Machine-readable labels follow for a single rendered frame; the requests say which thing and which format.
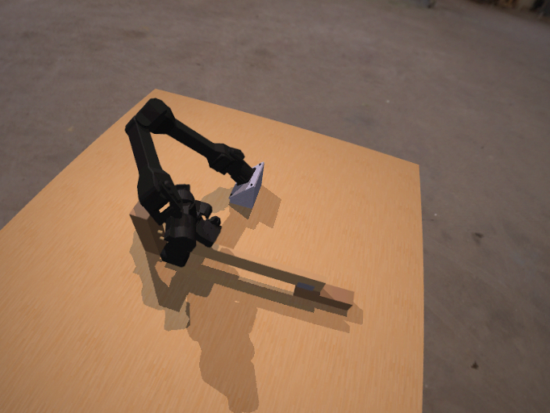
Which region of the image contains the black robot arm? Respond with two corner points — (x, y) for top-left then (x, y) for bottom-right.
(124, 98), (256, 252)

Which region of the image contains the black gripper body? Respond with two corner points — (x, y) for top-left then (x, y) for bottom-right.
(160, 200), (213, 267)

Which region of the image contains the long wooden rail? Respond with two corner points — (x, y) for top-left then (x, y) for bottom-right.
(191, 240), (327, 292)

